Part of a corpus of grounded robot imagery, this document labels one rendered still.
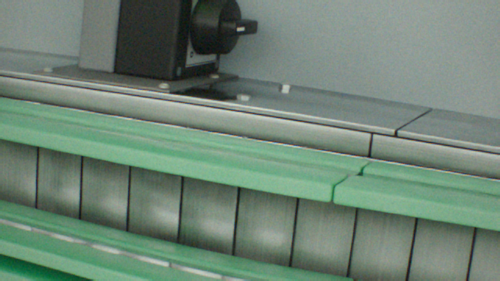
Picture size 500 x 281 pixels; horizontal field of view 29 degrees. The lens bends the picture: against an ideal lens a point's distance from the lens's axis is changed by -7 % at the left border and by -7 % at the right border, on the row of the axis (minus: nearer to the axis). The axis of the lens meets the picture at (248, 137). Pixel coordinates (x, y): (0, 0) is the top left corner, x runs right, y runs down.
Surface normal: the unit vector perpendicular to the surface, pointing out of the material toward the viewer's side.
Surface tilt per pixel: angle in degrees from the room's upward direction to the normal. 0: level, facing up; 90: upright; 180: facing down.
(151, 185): 0
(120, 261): 90
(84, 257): 90
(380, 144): 0
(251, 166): 90
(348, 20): 0
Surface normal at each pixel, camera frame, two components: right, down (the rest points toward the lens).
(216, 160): 0.09, -0.98
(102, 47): -0.37, 0.14
